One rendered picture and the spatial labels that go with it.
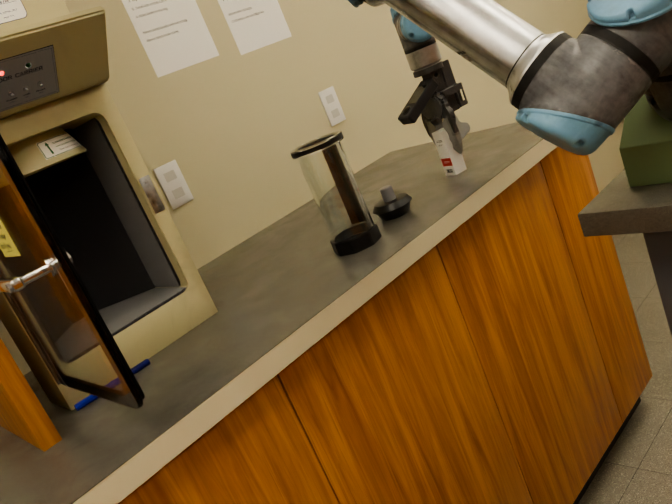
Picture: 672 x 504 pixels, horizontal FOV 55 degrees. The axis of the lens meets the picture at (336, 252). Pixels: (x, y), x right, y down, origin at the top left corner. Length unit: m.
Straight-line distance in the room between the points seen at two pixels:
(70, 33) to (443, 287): 0.81
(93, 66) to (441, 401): 0.89
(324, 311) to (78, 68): 0.57
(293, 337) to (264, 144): 0.99
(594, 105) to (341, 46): 1.41
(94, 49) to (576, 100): 0.75
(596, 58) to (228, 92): 1.20
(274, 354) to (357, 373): 0.21
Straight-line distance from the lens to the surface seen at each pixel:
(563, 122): 0.89
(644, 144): 1.08
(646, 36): 0.92
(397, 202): 1.37
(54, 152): 1.20
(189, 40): 1.87
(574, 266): 1.75
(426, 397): 1.29
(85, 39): 1.15
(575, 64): 0.91
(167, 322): 1.24
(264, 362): 0.99
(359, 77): 2.23
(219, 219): 1.80
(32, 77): 1.13
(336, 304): 1.07
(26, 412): 1.07
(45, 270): 0.86
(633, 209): 1.03
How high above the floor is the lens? 1.30
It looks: 16 degrees down
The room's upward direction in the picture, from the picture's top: 23 degrees counter-clockwise
